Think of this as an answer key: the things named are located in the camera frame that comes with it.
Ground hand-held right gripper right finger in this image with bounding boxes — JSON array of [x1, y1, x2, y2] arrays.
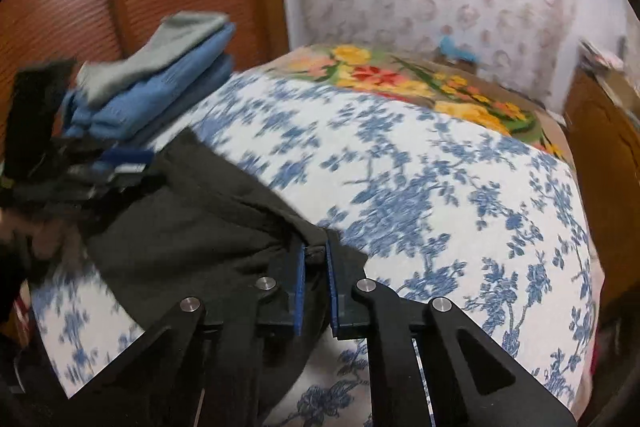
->
[[324, 241, 577, 427]]

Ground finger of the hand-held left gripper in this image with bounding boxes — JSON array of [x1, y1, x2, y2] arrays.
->
[[62, 148, 157, 205]]

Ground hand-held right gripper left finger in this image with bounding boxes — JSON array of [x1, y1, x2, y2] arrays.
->
[[65, 245, 308, 427]]

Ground black pants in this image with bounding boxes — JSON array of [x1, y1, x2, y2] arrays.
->
[[82, 127, 371, 419]]

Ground folded grey pants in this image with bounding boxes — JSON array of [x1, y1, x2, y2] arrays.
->
[[76, 10, 229, 104]]

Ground person's left hand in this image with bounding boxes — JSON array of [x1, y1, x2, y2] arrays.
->
[[0, 206, 87, 270]]

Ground folded blue jeans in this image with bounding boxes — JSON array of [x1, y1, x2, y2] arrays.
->
[[62, 24, 236, 148]]

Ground blue floral bedsheet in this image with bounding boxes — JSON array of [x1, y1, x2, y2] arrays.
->
[[29, 69, 602, 427]]

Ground colourful flower blanket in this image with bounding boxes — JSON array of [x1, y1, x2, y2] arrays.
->
[[265, 44, 569, 158]]

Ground crumpled blue cloth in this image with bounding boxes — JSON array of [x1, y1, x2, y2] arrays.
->
[[439, 35, 479, 61]]

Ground wooden cabinet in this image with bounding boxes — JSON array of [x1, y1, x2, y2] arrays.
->
[[564, 67, 640, 290]]

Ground cardboard box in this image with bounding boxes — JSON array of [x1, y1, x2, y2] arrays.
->
[[594, 71, 638, 105]]

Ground stack of papers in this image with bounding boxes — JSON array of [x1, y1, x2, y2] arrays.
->
[[579, 36, 627, 74]]

